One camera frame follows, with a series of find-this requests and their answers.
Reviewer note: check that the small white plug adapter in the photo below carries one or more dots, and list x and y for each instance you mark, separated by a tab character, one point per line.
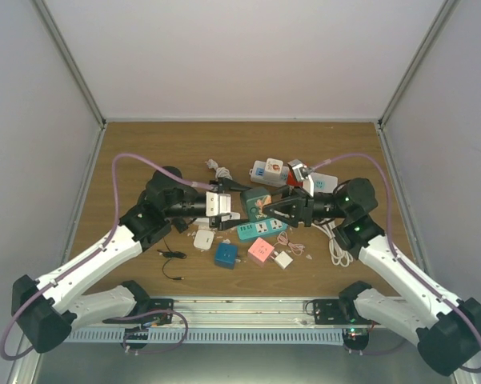
282	259

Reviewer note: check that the red cube adapter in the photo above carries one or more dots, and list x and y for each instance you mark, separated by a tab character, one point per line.
294	178

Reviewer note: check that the long white power strip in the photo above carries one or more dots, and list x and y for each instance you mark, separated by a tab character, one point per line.
323	183

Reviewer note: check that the slotted cable duct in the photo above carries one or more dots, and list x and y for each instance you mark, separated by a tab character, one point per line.
212	336

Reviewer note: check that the white cartoon cube adapter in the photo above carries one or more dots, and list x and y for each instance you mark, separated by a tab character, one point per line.
273	169

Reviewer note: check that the white square charger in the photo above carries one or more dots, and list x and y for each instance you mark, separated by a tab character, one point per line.
203	239

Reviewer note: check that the white power strip centre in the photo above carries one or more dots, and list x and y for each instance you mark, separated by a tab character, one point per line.
201	221

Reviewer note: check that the pink cube adapter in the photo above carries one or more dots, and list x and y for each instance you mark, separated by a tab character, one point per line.
260	251

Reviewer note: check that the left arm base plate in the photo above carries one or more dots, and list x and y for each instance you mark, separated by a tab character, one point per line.
150	305

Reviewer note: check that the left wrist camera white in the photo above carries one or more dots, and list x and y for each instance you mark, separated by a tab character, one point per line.
217	204

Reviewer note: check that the blue cube adapter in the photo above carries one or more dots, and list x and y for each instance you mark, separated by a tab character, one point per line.
225	255

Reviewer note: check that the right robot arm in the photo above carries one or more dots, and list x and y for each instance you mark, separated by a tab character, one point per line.
445	329

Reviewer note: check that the dark green cube adapter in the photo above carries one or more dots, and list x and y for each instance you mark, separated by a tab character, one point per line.
253	202

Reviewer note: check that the black power adapter with cable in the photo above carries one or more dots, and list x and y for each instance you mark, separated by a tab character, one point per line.
181	226

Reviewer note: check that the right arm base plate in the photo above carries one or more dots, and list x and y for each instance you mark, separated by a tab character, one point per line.
334	311

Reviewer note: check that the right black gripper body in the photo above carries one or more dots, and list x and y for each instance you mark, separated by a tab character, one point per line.
308	203

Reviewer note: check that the teal power strip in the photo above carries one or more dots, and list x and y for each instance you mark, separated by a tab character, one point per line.
264	228

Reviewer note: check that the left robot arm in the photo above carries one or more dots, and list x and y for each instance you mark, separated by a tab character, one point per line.
47	309

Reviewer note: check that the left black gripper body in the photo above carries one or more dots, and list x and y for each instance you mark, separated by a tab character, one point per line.
213	221

